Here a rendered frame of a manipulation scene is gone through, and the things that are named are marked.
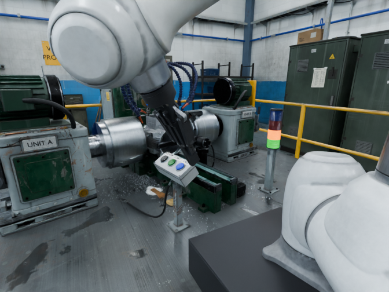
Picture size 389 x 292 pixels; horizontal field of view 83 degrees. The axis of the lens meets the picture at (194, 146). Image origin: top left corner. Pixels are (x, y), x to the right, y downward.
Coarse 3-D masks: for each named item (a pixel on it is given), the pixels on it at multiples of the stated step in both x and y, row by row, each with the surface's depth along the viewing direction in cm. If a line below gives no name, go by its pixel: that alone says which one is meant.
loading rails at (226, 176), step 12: (156, 156) 126; (180, 156) 129; (156, 168) 128; (204, 168) 112; (168, 180) 119; (192, 180) 101; (204, 180) 96; (216, 180) 104; (228, 180) 98; (192, 192) 103; (204, 192) 96; (216, 192) 91; (228, 192) 99; (204, 204) 95; (216, 204) 93; (228, 204) 100
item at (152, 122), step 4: (148, 116) 129; (152, 116) 134; (148, 120) 129; (152, 120) 126; (156, 120) 123; (148, 124) 130; (152, 124) 126; (156, 124) 123; (160, 124) 125; (152, 128) 127; (156, 128) 124
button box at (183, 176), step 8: (168, 152) 84; (160, 160) 81; (168, 160) 79; (176, 160) 77; (184, 160) 76; (160, 168) 79; (168, 168) 76; (184, 168) 72; (192, 168) 73; (168, 176) 78; (176, 176) 71; (184, 176) 71; (192, 176) 73; (184, 184) 72
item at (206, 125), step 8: (192, 112) 135; (200, 112) 138; (208, 112) 141; (192, 120) 132; (200, 120) 133; (208, 120) 137; (216, 120) 142; (192, 128) 132; (200, 128) 131; (208, 128) 135; (216, 128) 140; (208, 136) 137; (216, 136) 144
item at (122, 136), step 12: (108, 120) 106; (120, 120) 108; (132, 120) 111; (96, 132) 108; (108, 132) 101; (120, 132) 103; (132, 132) 106; (144, 132) 110; (96, 144) 102; (108, 144) 100; (120, 144) 102; (132, 144) 105; (144, 144) 110; (96, 156) 105; (108, 156) 101; (120, 156) 104; (132, 156) 108; (144, 156) 114
